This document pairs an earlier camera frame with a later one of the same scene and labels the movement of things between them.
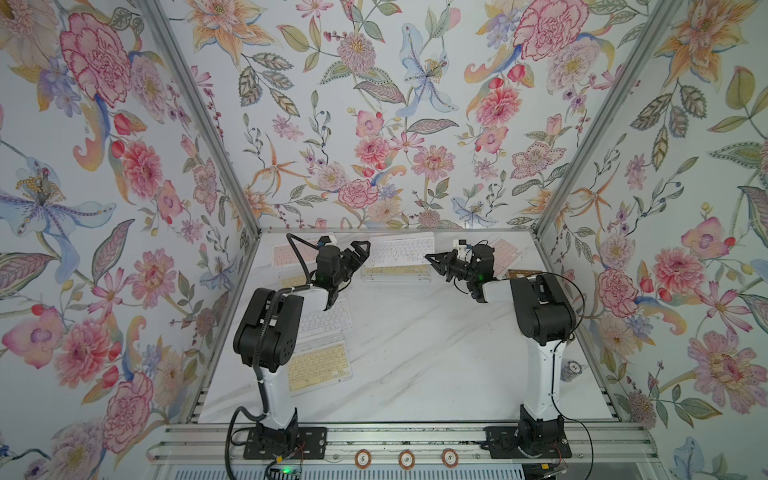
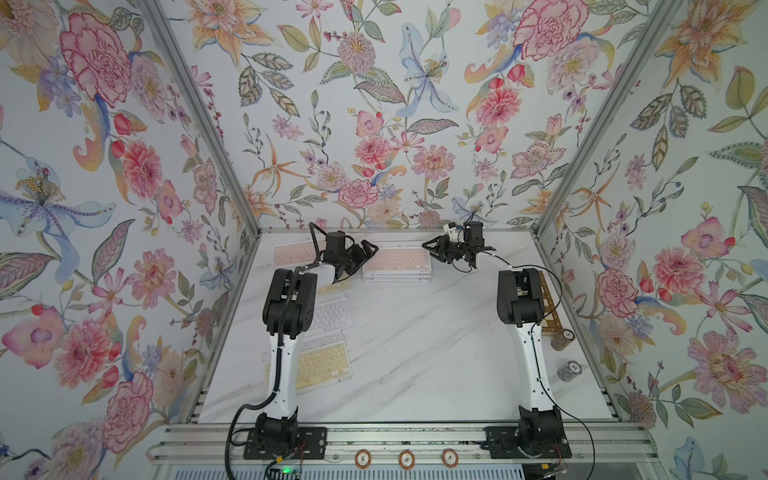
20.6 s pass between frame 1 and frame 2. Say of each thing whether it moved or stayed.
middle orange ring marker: stayed
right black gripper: moved
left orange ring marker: stayed
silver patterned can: stayed
